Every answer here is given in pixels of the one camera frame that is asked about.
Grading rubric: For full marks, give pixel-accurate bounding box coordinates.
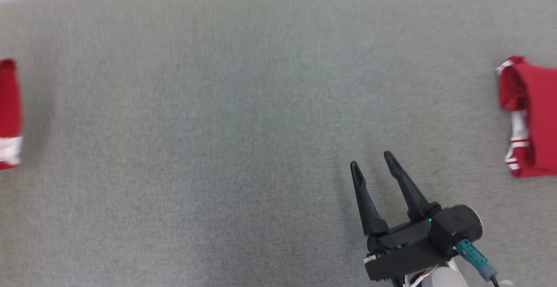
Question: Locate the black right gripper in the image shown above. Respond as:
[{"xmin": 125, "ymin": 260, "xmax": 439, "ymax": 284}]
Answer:
[{"xmin": 349, "ymin": 150, "xmax": 455, "ymax": 283}]

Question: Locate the red white basketball jersey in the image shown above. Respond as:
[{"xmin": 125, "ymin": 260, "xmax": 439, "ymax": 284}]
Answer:
[
  {"xmin": 497, "ymin": 55, "xmax": 557, "ymax": 179},
  {"xmin": 0, "ymin": 58, "xmax": 23, "ymax": 171}
]

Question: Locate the teal camera cable connector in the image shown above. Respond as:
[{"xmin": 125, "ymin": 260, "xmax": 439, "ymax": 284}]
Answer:
[{"xmin": 456, "ymin": 238, "xmax": 499, "ymax": 284}]

